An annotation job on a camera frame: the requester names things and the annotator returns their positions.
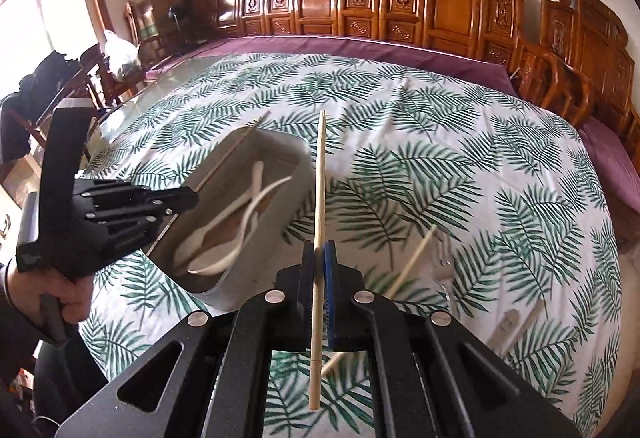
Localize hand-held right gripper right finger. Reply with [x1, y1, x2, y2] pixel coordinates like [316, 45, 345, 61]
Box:
[320, 240, 583, 438]

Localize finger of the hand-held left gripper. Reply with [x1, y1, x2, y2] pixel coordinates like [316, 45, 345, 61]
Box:
[73, 180, 200, 211]
[84, 206, 177, 265]

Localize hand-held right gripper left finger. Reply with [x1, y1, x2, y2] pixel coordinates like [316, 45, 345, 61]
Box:
[55, 240, 321, 438]

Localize rectangular metal container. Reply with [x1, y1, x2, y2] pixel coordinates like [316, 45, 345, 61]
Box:
[147, 127, 313, 311]

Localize cream plastic spoon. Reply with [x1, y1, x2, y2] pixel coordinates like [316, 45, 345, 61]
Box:
[176, 160, 265, 261]

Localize white plastic spoon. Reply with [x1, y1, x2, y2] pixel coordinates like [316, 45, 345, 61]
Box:
[186, 175, 295, 275]

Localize person's left forearm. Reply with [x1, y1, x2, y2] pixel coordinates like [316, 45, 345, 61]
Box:
[0, 260, 56, 369]

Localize person's left hand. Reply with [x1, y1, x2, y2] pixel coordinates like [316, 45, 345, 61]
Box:
[10, 260, 96, 325]

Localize black cloth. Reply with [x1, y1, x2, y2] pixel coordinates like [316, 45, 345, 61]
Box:
[0, 52, 81, 164]

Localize metal fork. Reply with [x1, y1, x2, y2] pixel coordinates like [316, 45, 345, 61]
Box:
[434, 235, 457, 269]

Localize wooden chair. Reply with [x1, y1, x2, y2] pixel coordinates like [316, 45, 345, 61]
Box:
[0, 43, 117, 169]

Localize white plastic bag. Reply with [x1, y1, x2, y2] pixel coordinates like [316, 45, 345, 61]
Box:
[102, 30, 143, 81]

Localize stacked boxes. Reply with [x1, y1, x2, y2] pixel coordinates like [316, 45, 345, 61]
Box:
[125, 0, 201, 54]

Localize long purple sofa cushion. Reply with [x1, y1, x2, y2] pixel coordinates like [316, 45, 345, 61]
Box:
[145, 35, 521, 96]

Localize purple armchair cushion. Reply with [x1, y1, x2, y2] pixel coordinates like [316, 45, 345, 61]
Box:
[577, 115, 640, 239]

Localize carved wooden armchair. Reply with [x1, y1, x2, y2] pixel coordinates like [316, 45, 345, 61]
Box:
[515, 0, 640, 160]

